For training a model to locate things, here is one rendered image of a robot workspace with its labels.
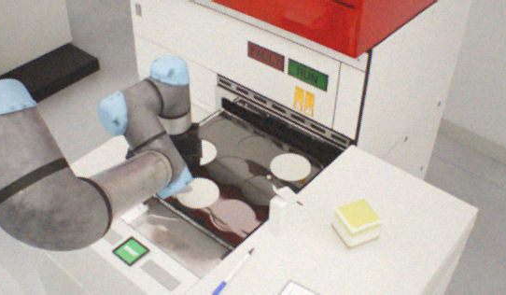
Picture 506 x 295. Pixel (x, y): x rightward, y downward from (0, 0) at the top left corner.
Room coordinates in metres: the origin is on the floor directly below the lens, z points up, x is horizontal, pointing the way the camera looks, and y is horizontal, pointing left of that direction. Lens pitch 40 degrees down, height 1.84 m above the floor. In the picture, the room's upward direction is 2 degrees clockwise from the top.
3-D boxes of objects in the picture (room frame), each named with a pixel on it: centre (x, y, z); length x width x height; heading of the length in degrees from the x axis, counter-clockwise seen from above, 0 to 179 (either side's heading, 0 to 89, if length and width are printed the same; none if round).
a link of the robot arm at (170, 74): (0.92, 0.17, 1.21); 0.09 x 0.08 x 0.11; 136
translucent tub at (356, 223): (0.76, -0.21, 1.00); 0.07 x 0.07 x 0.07; 25
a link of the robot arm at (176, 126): (0.93, 0.17, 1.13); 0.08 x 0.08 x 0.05
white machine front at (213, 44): (1.32, 0.07, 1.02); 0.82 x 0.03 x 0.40; 51
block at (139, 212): (0.86, 0.28, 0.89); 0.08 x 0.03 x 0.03; 141
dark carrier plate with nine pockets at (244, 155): (1.03, 0.06, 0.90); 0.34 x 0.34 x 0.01; 51
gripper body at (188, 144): (0.93, 0.16, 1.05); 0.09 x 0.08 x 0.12; 86
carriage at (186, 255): (0.81, 0.22, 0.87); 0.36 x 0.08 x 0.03; 51
